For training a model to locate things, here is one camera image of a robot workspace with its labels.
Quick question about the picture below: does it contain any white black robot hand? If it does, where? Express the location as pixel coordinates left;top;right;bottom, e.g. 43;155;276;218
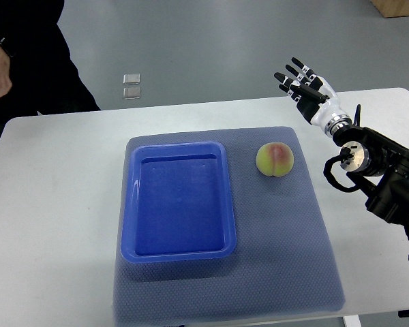
274;57;352;138

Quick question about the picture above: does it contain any green red peach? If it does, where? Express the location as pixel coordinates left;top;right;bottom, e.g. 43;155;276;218
256;142;294;177

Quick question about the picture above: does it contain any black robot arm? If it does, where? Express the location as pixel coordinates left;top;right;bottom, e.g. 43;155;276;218
323;125;409;240

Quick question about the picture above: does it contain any upper metal floor plate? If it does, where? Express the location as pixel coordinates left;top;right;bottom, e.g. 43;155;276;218
123;74;140;85

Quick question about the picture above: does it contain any person in black clothing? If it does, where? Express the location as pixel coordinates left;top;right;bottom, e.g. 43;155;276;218
0;1;100;138

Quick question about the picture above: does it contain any wooden box corner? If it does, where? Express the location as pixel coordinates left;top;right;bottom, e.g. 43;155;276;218
371;0;409;18

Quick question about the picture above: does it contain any blue plastic tray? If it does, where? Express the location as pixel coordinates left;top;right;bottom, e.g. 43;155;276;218
120;141;237;264

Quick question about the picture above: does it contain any white table leg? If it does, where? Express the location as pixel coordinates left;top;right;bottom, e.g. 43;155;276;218
342;315;362;327

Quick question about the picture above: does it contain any black cable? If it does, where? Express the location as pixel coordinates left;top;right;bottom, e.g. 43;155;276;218
323;155;359;191

